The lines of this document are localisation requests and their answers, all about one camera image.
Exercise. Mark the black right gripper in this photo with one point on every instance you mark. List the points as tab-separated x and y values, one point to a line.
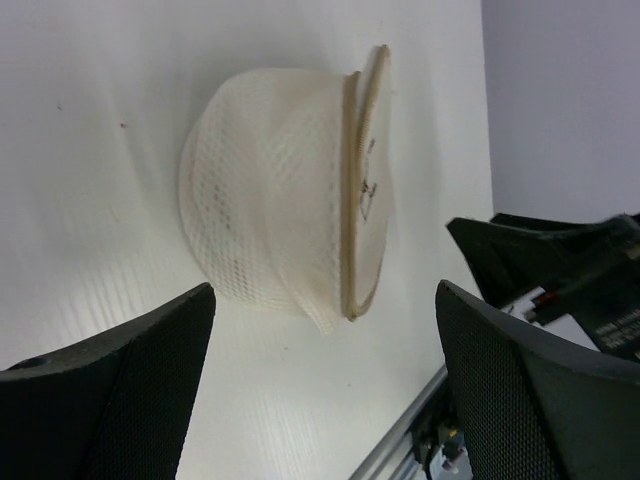
597	287

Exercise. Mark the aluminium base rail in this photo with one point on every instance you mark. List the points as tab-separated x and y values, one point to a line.
426	442

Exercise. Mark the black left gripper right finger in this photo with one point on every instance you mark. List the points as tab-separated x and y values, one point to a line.
533	405

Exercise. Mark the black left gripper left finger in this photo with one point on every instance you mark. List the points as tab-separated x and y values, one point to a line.
116	405

